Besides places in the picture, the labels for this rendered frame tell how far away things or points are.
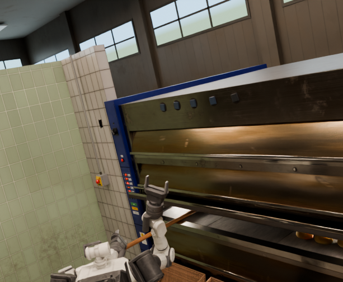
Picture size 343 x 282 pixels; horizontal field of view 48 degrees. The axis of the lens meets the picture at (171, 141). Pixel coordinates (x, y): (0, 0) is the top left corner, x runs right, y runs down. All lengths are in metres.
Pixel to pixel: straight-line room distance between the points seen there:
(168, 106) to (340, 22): 3.97
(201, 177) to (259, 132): 0.60
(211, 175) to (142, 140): 0.71
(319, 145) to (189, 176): 1.02
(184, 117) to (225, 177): 0.46
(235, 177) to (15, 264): 2.21
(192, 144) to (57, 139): 1.64
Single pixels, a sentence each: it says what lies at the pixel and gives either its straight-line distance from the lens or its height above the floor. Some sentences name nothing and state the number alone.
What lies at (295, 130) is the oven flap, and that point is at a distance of 1.94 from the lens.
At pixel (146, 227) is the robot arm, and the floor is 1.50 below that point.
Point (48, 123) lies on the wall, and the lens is 3.69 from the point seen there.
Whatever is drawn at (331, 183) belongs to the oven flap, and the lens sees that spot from 1.93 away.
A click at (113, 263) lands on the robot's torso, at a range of 2.01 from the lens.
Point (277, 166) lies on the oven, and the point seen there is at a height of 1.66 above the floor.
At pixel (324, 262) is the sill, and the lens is 2.13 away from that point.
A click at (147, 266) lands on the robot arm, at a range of 1.94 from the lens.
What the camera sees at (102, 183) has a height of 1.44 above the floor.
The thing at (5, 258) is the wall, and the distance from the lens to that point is 3.70.
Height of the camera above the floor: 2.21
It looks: 9 degrees down
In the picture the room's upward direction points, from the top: 13 degrees counter-clockwise
